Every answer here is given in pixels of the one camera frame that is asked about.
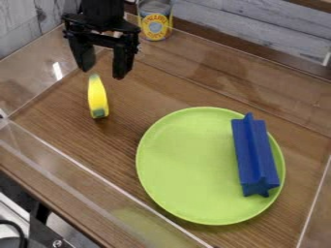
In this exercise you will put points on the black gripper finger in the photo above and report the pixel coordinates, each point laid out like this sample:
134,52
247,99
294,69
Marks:
83,55
122,61

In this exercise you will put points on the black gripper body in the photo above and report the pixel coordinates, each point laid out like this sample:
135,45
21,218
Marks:
99,25

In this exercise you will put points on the yellow toy banana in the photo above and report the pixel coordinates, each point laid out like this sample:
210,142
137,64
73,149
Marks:
98,102

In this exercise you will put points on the green round plate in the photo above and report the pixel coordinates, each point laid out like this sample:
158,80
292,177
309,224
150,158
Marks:
187,168

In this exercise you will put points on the yellow labelled tin can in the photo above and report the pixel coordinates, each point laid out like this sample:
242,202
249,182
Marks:
157,19

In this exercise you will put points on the blue star-shaped block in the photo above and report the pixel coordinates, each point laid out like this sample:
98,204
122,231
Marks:
257,169

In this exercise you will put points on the clear acrylic tray wall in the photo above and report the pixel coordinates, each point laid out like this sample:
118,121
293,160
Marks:
75,162

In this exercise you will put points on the black metal table bracket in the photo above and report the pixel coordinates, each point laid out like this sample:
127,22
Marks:
42,236

